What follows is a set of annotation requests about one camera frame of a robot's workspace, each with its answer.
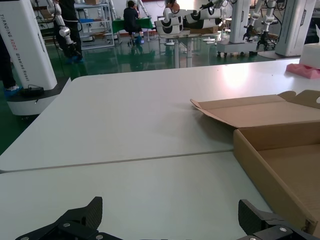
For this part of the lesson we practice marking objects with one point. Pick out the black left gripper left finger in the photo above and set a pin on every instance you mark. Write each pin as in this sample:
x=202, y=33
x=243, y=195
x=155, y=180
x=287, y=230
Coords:
x=75, y=222

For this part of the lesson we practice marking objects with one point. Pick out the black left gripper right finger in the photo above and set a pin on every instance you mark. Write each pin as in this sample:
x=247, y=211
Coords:
x=257, y=222

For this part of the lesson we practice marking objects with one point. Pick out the silver background robot arm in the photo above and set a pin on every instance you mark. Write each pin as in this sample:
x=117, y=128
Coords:
x=61, y=27

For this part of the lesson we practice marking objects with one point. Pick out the white column robot base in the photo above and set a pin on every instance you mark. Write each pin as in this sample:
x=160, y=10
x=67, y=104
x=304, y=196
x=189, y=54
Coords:
x=293, y=27

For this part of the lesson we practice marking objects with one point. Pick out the cardboard box with holed flap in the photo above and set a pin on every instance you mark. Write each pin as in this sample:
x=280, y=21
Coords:
x=275, y=130

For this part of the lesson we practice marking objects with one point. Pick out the black power adapter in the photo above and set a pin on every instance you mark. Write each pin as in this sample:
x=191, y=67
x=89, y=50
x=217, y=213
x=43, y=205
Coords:
x=31, y=90

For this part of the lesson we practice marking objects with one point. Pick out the pink foam pad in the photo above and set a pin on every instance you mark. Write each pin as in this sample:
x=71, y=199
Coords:
x=303, y=70

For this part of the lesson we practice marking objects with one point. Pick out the person leg with blue shoe cover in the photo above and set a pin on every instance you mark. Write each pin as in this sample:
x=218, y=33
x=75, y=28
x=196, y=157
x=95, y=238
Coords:
x=7, y=75

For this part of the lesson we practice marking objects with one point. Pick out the yellow white tissue pack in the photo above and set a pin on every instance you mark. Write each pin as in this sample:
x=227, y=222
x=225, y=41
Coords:
x=311, y=56

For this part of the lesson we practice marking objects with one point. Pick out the white wheeled robot with lettering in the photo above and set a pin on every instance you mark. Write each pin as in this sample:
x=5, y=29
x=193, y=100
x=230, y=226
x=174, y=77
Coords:
x=27, y=50

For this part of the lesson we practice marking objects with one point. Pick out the standing person in black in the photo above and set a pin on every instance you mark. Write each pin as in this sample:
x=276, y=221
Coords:
x=71, y=30

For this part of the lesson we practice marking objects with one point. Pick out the white humanoid robot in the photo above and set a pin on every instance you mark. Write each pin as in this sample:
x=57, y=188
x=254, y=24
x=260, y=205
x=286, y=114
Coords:
x=241, y=25

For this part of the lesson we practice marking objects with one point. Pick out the metal storage shelf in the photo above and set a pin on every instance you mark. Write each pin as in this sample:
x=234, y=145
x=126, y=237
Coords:
x=96, y=25

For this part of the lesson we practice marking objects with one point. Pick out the green covered table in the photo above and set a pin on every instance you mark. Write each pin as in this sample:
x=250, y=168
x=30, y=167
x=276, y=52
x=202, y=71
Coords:
x=125, y=25

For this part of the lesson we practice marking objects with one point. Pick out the seated person in black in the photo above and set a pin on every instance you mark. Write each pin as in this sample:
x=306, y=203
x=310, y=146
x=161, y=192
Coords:
x=132, y=20

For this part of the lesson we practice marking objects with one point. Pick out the white black robot shell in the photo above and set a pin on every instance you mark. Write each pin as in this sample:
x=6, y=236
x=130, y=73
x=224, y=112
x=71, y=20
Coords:
x=202, y=18
x=170, y=26

